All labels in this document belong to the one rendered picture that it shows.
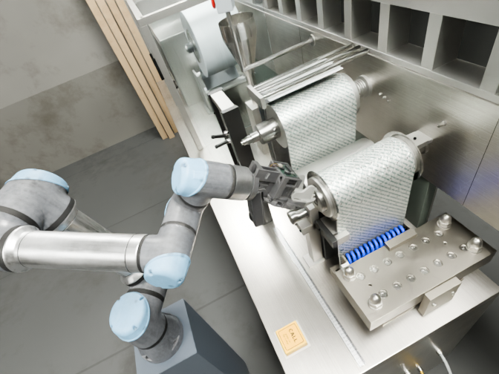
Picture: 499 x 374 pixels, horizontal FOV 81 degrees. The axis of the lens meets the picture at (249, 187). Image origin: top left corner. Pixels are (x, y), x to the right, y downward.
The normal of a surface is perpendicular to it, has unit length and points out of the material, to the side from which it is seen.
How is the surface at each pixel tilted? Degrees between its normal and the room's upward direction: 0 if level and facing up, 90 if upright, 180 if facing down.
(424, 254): 0
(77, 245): 18
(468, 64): 0
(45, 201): 80
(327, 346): 0
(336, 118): 92
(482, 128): 90
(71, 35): 90
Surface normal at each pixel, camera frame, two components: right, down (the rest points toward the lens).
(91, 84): 0.38, 0.59
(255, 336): -0.24, -0.68
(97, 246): -0.09, -0.48
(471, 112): -0.89, 0.44
